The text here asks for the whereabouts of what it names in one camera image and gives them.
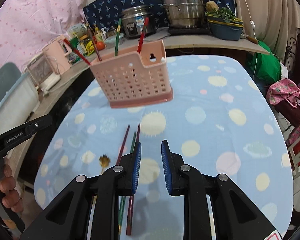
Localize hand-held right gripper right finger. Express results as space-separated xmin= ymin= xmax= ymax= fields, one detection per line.
xmin=161 ymin=140 xmax=278 ymax=240

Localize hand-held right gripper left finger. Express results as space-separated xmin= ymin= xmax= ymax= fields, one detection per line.
xmin=20 ymin=141 xmax=142 ymax=240

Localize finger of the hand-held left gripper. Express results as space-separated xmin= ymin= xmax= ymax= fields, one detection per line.
xmin=25 ymin=115 xmax=53 ymax=137

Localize red chopstick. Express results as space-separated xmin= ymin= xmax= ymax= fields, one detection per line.
xmin=63 ymin=39 xmax=92 ymax=65
xmin=137 ymin=17 xmax=150 ymax=53

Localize pink perforated utensil basket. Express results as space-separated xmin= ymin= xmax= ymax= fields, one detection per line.
xmin=89 ymin=40 xmax=173 ymax=109

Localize person's left hand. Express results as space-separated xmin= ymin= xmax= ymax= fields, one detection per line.
xmin=0 ymin=167 xmax=23 ymax=212

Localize gold flower spoon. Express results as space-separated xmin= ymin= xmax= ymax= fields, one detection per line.
xmin=91 ymin=155 xmax=112 ymax=205

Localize white electric heater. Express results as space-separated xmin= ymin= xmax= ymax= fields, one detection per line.
xmin=27 ymin=52 xmax=62 ymax=92

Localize blue dotted tablecloth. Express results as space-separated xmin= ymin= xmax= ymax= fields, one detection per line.
xmin=34 ymin=55 xmax=294 ymax=240

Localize pink kitchen appliance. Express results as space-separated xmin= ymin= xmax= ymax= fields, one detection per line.
xmin=44 ymin=36 xmax=73 ymax=68

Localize yellow packet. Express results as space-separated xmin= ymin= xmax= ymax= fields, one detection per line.
xmin=86 ymin=40 xmax=97 ymax=54

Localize clear glass container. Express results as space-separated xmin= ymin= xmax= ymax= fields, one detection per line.
xmin=105 ymin=34 xmax=125 ymax=49

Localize pink dotted curtain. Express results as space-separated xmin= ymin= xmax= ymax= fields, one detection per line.
xmin=0 ymin=0 xmax=90 ymax=80

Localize blue floral cloth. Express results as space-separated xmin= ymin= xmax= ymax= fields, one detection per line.
xmin=82 ymin=0 xmax=235 ymax=34

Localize black induction cooker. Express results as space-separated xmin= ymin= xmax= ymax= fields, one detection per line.
xmin=168 ymin=26 xmax=212 ymax=35

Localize steel rice cooker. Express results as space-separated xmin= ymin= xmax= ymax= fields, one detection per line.
xmin=121 ymin=5 xmax=157 ymax=39

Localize pink floral cloth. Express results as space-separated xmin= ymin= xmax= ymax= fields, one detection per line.
xmin=266 ymin=79 xmax=300 ymax=145

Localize green bag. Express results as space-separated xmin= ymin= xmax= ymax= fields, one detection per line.
xmin=247 ymin=41 xmax=288 ymax=85

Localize blue plastic basin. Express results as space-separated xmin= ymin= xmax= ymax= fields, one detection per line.
xmin=207 ymin=17 xmax=243 ymax=41

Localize steel steamer pot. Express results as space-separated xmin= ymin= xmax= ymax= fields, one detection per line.
xmin=161 ymin=0 xmax=210 ymax=29

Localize leafy green vegetables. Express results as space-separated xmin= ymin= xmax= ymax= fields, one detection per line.
xmin=205 ymin=6 xmax=243 ymax=22

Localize brown root vegetable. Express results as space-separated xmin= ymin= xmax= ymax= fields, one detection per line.
xmin=205 ymin=1 xmax=220 ymax=12

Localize beige curtain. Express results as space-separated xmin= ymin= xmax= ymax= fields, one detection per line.
xmin=230 ymin=0 xmax=300 ymax=53

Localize wooden handle knife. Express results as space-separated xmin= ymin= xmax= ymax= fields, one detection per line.
xmin=241 ymin=34 xmax=259 ymax=44

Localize white cable with switch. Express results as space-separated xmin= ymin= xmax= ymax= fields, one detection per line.
xmin=237 ymin=0 xmax=259 ymax=55

